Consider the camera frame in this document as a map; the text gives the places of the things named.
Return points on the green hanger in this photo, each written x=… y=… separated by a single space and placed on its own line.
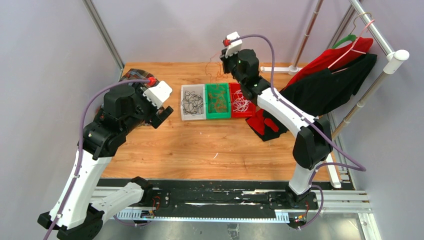
x=349 y=38

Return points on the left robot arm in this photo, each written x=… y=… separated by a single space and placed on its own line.
x=75 y=216

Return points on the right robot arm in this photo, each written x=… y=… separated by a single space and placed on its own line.
x=312 y=143

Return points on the plaid cloth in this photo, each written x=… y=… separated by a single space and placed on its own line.
x=132 y=74

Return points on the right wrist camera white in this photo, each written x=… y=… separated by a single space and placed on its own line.
x=232 y=44

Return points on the black garment on hanger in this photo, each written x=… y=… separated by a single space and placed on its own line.
x=326 y=90

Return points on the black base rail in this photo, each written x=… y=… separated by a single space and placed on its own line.
x=223 y=200

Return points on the green bin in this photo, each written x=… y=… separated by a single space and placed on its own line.
x=217 y=101

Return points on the red garment on hanger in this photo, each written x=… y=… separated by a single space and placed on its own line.
x=256 y=122

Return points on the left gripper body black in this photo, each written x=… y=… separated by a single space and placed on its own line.
x=148 y=112

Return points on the red bin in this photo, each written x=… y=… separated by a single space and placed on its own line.
x=240 y=107

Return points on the pink hanger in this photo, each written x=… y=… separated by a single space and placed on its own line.
x=351 y=48

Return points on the white bin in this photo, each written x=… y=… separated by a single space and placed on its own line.
x=192 y=102

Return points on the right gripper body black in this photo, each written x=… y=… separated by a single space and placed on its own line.
x=229 y=64

